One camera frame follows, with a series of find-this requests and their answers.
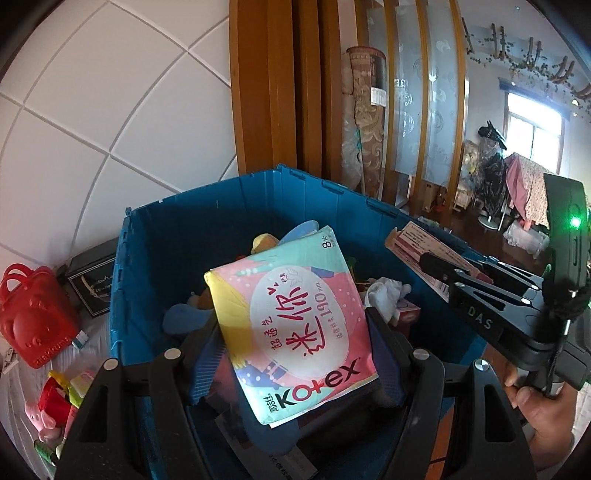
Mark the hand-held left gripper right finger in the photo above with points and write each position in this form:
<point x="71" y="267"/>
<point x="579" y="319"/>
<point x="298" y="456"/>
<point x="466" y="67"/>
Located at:
<point x="384" y="355"/>

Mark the person's right hand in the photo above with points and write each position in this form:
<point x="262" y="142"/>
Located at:
<point x="545" y="415"/>

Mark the white sock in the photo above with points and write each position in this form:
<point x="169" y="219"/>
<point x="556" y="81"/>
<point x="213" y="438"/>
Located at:
<point x="385" y="293"/>

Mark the blue plastic storage bin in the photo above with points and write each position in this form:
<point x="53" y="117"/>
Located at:
<point x="184" y="240"/>

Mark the pastel sanitary pad packet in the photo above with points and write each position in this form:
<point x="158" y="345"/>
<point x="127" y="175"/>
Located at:
<point x="295" y="318"/>

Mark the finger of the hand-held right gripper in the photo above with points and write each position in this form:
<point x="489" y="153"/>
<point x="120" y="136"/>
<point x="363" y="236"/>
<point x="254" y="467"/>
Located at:
<point x="461" y="267"/>
<point x="480" y="314"/>

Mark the window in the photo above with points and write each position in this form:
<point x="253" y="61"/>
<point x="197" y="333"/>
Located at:
<point x="535" y="134"/>

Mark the black hanging clothes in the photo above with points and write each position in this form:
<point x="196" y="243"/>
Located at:
<point x="491" y="170"/>

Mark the pink pig plush red dress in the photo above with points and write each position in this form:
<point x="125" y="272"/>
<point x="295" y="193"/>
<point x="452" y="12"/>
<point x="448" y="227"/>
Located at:
<point x="46" y="415"/>

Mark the small pink box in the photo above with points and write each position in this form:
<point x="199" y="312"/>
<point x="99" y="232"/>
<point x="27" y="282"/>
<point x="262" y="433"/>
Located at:
<point x="408" y="313"/>

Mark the light green packet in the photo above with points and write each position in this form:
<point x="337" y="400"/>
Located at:
<point x="83" y="381"/>

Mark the brown plush toy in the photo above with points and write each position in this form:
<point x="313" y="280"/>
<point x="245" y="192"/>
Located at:
<point x="201" y="300"/>

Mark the red plastic bear basket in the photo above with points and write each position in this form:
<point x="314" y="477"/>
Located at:
<point x="32" y="323"/>

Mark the white plastic bag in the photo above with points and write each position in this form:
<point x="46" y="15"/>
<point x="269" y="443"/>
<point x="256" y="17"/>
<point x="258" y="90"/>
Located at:
<point x="526" y="237"/>

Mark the pink and white long box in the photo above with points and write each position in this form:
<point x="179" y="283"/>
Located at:
<point x="415" y="240"/>

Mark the printed paper booklet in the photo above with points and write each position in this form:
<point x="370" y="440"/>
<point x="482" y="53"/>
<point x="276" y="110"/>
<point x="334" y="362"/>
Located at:
<point x="240" y="443"/>

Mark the black gift box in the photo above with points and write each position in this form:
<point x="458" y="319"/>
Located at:
<point x="92" y="286"/>

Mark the wall vine decoration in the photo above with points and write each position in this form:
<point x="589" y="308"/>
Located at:
<point x="531" y="60"/>

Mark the wooden door frame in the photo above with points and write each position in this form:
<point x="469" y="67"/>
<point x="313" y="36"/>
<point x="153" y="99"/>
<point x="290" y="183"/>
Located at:
<point x="277" y="92"/>

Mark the pink clothes on rack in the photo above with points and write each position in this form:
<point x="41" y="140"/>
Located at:
<point x="528" y="189"/>

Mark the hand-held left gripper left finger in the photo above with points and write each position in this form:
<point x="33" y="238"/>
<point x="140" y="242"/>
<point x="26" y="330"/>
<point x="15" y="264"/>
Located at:
<point x="207" y="364"/>

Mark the frosted glass partition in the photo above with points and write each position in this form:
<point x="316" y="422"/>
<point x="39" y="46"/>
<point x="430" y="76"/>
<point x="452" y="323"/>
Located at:
<point x="415" y="92"/>

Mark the small blue white tube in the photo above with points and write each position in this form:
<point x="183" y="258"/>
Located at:
<point x="79" y="340"/>

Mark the rolled patterned carpet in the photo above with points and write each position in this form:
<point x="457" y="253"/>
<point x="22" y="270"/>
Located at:
<point x="367" y="115"/>

